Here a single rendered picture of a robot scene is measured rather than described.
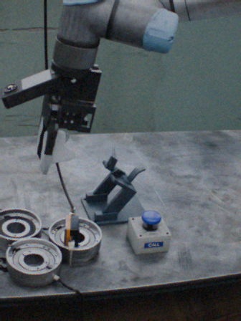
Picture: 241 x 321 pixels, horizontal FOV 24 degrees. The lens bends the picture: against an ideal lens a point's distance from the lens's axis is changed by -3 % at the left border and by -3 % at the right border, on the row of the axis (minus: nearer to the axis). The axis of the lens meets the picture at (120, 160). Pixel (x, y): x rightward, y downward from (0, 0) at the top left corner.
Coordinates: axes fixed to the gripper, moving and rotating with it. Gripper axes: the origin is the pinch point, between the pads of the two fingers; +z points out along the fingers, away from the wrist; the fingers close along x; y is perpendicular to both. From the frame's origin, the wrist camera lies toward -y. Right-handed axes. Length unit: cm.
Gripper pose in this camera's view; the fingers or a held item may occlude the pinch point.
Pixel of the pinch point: (40, 161)
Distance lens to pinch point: 106.2
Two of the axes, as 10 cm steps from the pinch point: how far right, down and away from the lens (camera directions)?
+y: 9.4, 0.8, 3.2
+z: -2.3, 8.5, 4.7
